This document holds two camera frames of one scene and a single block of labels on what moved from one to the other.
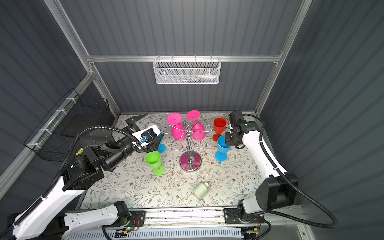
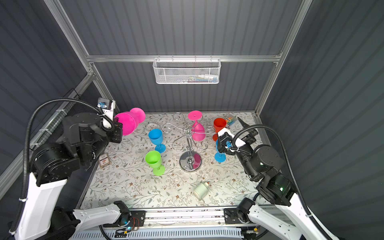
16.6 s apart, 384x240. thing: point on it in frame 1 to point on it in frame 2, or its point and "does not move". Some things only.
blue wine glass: [221, 155] does not move
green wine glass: [153, 158] does not move
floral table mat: [195, 166] does not move
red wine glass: [219, 125] does not move
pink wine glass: [178, 131] to [129, 120]
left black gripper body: [141, 150] to [116, 135]
